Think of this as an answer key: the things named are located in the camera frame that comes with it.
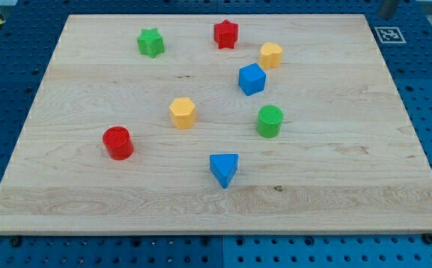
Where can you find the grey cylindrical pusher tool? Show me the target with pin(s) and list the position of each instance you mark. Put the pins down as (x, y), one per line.
(388, 8)

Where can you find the red cylinder block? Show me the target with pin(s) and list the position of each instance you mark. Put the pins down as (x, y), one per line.
(118, 143)

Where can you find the blue triangle block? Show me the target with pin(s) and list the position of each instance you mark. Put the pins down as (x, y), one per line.
(224, 167)

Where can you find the white fiducial marker tag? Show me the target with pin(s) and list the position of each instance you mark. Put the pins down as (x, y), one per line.
(389, 35)

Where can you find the yellow heart block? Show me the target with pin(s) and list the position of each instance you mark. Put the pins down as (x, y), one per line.
(270, 55)

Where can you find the red star block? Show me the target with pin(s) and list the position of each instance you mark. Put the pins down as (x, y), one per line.
(226, 34)

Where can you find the wooden board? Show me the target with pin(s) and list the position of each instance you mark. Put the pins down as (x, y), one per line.
(347, 159)

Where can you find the green star block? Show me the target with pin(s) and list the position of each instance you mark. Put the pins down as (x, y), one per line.
(150, 42)

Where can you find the blue cube block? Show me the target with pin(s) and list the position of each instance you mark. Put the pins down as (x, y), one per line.
(251, 79)

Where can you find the green cylinder block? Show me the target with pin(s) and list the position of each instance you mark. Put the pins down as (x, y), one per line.
(269, 123)

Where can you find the yellow hexagon block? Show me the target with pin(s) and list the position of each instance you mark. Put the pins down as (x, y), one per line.
(183, 113)

